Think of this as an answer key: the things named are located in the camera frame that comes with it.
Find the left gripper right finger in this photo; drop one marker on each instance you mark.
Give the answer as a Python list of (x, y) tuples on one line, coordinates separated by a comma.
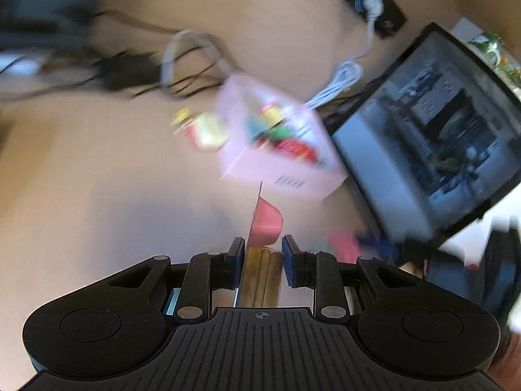
[(320, 273)]

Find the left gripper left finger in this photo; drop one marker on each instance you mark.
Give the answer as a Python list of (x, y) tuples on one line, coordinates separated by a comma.
[(208, 272)]

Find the pink snack packet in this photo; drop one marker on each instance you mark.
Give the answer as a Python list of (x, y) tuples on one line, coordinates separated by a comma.
[(260, 281)]

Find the red round toy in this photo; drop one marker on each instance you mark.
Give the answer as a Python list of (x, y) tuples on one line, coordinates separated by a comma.
[(291, 148)]

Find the pink cardboard box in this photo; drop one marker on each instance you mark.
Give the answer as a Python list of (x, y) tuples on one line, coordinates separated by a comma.
[(275, 140)]

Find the gold bell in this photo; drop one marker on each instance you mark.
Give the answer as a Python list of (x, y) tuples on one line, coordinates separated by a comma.
[(181, 119)]

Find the black power adapter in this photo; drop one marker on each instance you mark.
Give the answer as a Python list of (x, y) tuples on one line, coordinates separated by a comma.
[(126, 70)]

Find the dark computer monitor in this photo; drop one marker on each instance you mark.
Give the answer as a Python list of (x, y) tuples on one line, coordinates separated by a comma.
[(46, 24)]

